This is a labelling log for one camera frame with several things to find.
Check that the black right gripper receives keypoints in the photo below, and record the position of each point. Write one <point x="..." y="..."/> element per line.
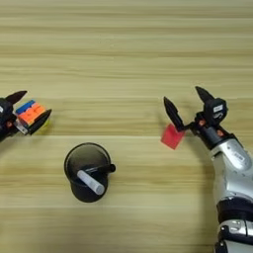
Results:
<point x="210" y="135"/>

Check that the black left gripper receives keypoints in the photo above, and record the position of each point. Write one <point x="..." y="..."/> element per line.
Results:
<point x="5" y="130"/>

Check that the multicolour puzzle cube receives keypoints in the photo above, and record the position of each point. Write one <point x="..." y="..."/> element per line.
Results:
<point x="31" y="113"/>

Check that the red cube block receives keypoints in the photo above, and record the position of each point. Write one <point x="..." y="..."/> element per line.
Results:
<point x="171" y="138"/>

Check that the black mesh pen cup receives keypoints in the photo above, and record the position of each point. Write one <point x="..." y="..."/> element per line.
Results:
<point x="85" y="158"/>

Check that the black marker pen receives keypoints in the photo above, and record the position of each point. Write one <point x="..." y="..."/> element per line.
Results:
<point x="105" y="169"/>

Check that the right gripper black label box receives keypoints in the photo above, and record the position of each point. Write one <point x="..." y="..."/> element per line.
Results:
<point x="215" y="110"/>

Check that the grey marker pen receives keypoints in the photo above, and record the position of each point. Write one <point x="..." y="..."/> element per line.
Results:
<point x="92" y="184"/>

